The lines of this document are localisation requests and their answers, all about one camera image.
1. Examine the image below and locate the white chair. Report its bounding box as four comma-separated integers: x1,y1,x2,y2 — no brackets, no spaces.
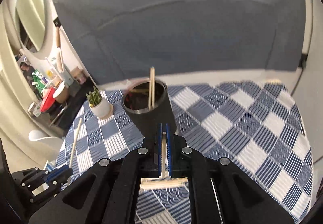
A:
28,130,63,149

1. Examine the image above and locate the beige ceramic mug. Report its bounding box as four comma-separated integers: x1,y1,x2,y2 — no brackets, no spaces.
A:
52,82,69,104

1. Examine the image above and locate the black steel utensil cup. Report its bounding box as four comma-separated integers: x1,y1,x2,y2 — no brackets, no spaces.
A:
122,79,177,137

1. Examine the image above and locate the pink jar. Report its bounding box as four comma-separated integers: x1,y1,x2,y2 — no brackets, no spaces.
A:
71,66,87,84

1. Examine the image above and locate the wooden hair brush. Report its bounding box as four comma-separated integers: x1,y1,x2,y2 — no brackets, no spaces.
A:
56,26,64,73

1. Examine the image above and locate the red container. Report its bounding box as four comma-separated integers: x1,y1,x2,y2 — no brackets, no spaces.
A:
41,87,56,113

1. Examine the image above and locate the pile of wooden chopsticks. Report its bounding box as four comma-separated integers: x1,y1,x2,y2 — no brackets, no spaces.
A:
140,178,188,190

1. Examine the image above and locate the framed photo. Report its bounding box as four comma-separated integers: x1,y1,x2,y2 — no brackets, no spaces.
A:
20,61,35,81

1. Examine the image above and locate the small green succulent plant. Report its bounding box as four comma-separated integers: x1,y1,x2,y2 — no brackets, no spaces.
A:
86,86,102,108

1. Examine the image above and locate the black power cable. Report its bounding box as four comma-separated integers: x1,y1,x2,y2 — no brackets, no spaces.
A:
289,0,315,95

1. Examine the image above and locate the oval wall mirror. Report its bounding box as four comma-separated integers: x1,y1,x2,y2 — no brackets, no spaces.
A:
16,0,47,52

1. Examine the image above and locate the white ceramic plant pot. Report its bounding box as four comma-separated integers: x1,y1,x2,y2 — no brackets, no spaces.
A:
89,98,113,119

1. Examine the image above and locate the grey backdrop cloth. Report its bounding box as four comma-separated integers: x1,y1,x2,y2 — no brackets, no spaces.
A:
53,0,305,85

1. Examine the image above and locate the black side counter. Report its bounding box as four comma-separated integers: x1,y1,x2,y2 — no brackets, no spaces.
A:
32,79,95,134

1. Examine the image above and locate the blue white checkered tablecloth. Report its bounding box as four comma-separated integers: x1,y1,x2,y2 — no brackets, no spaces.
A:
56,82,313,222

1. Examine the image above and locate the round wooden coaster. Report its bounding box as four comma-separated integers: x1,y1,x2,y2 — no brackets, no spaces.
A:
98,103,113,119

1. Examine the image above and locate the green bottle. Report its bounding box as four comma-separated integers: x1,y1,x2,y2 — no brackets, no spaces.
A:
32,70,47,94

